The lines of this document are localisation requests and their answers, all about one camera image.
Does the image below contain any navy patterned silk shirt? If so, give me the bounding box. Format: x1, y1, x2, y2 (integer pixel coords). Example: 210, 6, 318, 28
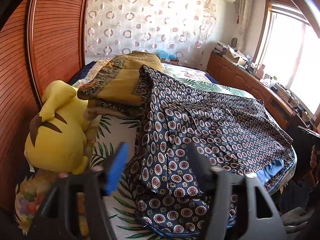
126, 66, 297, 238

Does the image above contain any person's right hand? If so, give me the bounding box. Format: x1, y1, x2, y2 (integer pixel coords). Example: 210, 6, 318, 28
310, 145, 319, 178

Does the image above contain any palm leaf printed blanket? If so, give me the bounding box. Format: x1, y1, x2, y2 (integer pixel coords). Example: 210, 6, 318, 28
88, 76, 253, 240

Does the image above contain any yellow Pikachu plush toy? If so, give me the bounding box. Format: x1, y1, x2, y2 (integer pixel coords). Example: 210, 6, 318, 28
24, 80, 100, 174

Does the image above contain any colourful floral cushion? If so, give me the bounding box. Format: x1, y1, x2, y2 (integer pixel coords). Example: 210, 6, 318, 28
15, 169, 58, 236

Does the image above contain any mustard patterned folded cloth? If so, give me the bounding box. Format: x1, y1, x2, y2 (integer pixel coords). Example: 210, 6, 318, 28
77, 50, 163, 117

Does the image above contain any long wooden side cabinet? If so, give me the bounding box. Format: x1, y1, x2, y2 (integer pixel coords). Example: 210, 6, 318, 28
207, 52, 306, 129

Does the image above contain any open cardboard box on cabinet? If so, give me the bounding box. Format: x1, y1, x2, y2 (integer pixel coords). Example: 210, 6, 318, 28
224, 46, 248, 66

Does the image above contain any floral bed quilt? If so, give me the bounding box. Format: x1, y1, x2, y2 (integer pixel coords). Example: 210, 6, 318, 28
72, 57, 218, 88

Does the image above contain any blue tissue box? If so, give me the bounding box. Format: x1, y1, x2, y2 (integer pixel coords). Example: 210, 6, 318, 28
157, 50, 179, 66

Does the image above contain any brown louvered wooden wardrobe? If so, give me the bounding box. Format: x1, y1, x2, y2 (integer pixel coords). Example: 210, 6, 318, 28
1, 0, 88, 211

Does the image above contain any sheer circle-patterned curtain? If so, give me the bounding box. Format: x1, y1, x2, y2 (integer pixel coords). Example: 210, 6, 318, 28
85, 0, 216, 69

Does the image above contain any window with wooden frame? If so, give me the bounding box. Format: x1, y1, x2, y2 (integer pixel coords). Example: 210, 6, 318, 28
254, 0, 319, 116

